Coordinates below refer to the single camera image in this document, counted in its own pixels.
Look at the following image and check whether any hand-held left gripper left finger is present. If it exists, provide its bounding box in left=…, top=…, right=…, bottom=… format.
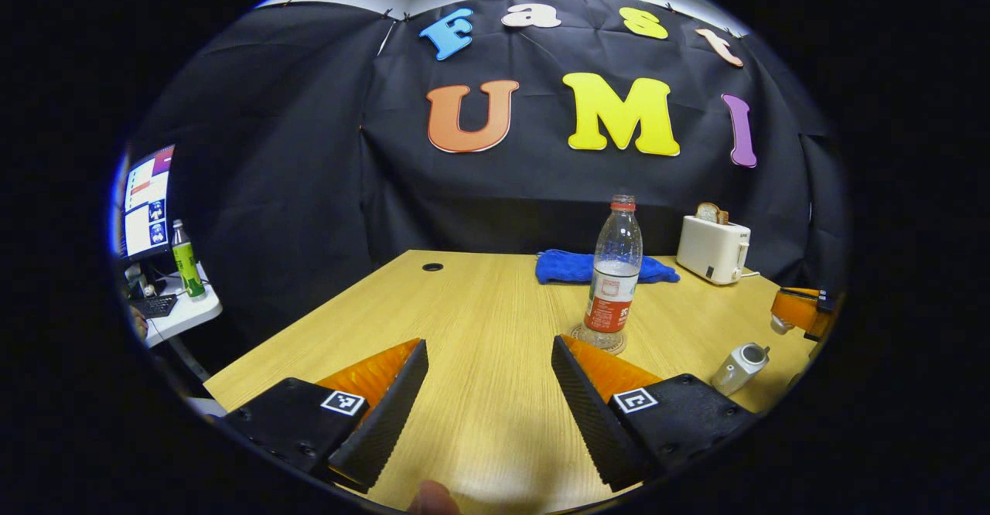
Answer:
left=220, top=338, right=430, bottom=493

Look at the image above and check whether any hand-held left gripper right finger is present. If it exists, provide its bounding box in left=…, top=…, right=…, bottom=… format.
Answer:
left=551, top=335, right=757, bottom=493

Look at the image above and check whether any round wooden coaster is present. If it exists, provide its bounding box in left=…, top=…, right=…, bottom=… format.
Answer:
left=570, top=323, right=629, bottom=356

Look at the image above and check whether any clear plastic water bottle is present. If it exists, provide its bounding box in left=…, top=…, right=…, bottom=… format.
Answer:
left=582, top=194, right=644, bottom=350

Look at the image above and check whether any green drink bottle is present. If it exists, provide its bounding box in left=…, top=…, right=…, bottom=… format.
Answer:
left=170, top=219, right=208, bottom=302

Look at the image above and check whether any white toaster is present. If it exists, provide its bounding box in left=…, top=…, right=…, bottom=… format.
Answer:
left=677, top=216, right=751, bottom=285

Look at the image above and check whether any blue towel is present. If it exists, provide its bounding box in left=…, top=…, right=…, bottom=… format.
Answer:
left=535, top=249, right=681, bottom=285

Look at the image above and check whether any white side table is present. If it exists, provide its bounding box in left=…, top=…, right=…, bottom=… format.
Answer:
left=128, top=264, right=224, bottom=348

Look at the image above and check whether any black keyboard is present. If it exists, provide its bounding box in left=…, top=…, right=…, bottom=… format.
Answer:
left=131, top=295, right=179, bottom=319

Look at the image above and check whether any black backdrop cloth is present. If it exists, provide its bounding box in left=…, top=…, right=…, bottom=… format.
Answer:
left=124, top=0, right=852, bottom=346

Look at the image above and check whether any computer monitor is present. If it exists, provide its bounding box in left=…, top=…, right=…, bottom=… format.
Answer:
left=116, top=144, right=177, bottom=262

